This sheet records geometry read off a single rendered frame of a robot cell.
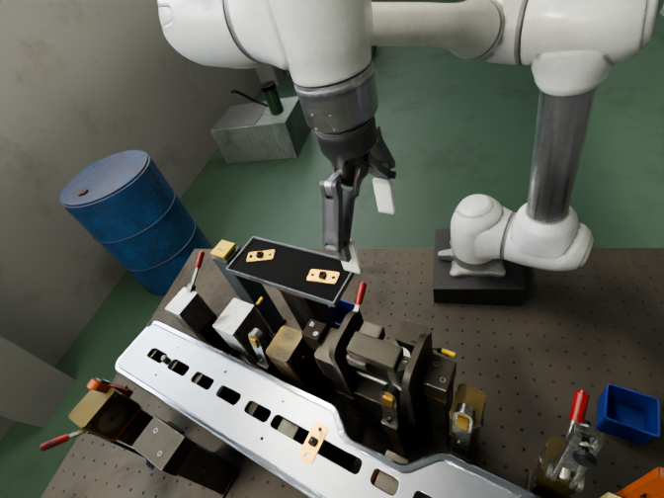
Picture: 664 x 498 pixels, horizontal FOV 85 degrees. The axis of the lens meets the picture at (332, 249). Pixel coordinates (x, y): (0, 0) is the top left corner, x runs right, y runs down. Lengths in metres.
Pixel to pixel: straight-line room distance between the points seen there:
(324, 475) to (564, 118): 0.91
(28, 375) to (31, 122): 1.62
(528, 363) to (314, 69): 1.12
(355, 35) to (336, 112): 0.07
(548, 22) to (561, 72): 0.09
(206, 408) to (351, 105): 0.87
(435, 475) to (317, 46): 0.79
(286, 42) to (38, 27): 3.11
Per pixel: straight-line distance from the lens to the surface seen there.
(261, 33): 0.41
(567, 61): 0.85
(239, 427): 1.02
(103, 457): 1.63
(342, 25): 0.38
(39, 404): 2.96
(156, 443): 1.09
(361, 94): 0.42
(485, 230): 1.20
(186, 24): 0.50
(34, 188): 3.13
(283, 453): 0.95
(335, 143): 0.44
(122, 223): 2.59
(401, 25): 0.65
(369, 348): 0.78
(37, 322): 3.15
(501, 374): 1.29
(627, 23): 0.84
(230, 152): 4.09
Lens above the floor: 1.87
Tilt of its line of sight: 44 degrees down
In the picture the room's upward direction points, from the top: 19 degrees counter-clockwise
